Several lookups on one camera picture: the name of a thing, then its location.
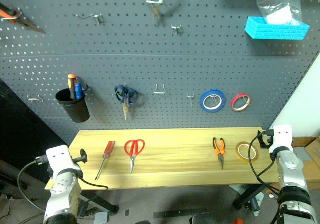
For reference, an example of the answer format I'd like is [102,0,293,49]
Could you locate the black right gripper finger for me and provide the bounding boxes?
[257,130,270,149]

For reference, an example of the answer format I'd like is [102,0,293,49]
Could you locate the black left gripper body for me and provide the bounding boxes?
[71,148,89,164]

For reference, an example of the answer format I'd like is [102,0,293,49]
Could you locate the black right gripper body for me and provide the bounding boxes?
[263,129,274,145]

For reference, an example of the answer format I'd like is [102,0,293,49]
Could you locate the grey metal pegboard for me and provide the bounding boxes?
[0,0,320,146]

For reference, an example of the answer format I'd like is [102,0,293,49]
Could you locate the yellow tape roll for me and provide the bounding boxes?
[235,141,260,162]

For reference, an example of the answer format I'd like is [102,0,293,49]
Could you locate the red tape roll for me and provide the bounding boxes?
[230,92,253,112]

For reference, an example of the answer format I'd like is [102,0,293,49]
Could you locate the cardboard box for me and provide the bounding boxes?
[291,135,320,190]

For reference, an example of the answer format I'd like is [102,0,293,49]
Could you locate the black plastic cup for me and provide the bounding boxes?
[55,88,91,123]

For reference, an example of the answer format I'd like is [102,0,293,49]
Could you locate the black table leg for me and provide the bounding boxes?
[232,183,270,209]
[79,190,120,215]

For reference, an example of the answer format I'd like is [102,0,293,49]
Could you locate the grey foot pedal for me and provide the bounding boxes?
[94,210,110,224]

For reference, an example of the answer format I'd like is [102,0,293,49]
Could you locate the blue tape roll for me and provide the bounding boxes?
[199,88,227,113]

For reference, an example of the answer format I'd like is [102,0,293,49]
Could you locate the silver double pegboard hook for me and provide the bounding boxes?
[153,83,168,95]
[27,94,45,104]

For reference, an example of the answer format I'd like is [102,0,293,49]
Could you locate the blue plastic bin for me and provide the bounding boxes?
[244,16,311,41]

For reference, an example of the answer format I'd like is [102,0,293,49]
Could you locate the clear plastic bag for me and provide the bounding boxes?
[255,0,304,26]

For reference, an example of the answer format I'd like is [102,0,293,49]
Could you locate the long silver pegboard hook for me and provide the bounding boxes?
[75,13,104,26]

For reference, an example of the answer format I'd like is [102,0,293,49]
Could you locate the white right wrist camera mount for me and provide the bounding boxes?
[268,124,294,154]

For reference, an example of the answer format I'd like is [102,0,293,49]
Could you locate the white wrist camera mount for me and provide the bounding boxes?
[268,124,294,154]
[45,144,81,179]

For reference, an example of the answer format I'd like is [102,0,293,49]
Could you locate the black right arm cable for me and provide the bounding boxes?
[248,131,282,224]

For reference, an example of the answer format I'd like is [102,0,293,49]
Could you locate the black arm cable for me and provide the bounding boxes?
[17,156,110,213]
[248,131,282,224]

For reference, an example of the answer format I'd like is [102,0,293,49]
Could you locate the red handled screwdriver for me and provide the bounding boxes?
[95,140,117,180]

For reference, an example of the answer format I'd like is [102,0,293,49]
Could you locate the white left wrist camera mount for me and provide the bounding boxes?
[45,144,81,179]

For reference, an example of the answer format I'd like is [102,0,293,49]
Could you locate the orange black handled pliers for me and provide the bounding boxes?
[212,137,226,170]

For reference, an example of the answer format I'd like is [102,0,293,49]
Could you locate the red handled scissors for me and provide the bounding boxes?
[124,139,146,174]

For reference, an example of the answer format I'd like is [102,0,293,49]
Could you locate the blue handled screwdriver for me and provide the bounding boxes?
[74,82,84,100]

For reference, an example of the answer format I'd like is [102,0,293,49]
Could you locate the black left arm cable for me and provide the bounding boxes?
[17,156,110,213]

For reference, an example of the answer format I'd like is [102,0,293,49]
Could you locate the blue handled scissors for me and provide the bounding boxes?
[114,84,139,120]

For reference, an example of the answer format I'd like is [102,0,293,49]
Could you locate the orange handled long nose pliers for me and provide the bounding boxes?
[0,3,47,34]

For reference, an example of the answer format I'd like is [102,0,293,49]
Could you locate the black white handled pliers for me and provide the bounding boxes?
[134,0,174,25]

